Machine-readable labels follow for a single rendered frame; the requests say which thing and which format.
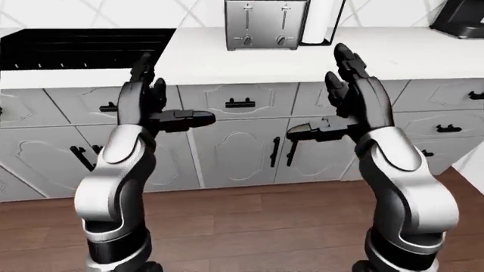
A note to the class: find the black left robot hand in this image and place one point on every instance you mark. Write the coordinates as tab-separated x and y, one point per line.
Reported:
130	105

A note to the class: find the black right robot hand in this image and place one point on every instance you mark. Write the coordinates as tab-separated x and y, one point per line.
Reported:
372	105

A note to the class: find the toaster dial knob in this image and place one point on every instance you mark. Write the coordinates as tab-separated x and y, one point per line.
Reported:
281	40
247	40

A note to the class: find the toaster lever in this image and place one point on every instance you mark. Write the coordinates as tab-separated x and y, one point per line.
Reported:
247	7
284	7

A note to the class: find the silver four-slot toaster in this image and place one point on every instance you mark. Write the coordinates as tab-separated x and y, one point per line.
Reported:
264	25

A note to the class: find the black stove cooktop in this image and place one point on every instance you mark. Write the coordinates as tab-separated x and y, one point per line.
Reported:
83	48

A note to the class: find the white paper towel roll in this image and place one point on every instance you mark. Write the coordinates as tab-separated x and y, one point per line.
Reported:
332	37

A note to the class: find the white kitchen cabinet unit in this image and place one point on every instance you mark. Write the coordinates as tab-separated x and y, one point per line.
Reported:
242	153

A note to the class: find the black coffee machine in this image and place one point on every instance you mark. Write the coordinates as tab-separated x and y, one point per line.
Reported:
459	20

